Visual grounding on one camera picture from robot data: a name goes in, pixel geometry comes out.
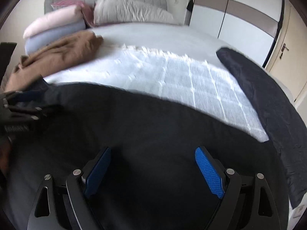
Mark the black wool coat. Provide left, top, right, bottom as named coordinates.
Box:
left=1, top=82, right=289, bottom=229

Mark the brown coat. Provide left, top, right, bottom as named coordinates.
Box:
left=4, top=30, right=104, bottom=92

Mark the light blue folded duvet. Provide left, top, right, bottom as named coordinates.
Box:
left=24, top=19, right=86, bottom=55

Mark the black quilted jacket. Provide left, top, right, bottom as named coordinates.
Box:
left=216, top=47, right=306, bottom=208

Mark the pink folded duvet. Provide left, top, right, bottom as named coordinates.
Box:
left=23, top=5, right=83, bottom=39

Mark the white quilted bed cover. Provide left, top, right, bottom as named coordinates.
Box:
left=45, top=45, right=268, bottom=142

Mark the cream door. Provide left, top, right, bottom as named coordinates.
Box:
left=266, top=2, right=306, bottom=99

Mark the grey beige pillow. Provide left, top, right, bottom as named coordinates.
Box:
left=94, top=0, right=178, bottom=25

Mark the bed with grey sheet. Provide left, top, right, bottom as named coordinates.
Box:
left=23, top=22, right=298, bottom=145

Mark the white grey wardrobe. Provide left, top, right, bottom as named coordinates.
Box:
left=189, top=0, right=284, bottom=67

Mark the wall socket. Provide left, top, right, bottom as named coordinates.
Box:
left=292, top=205, right=305, bottom=219

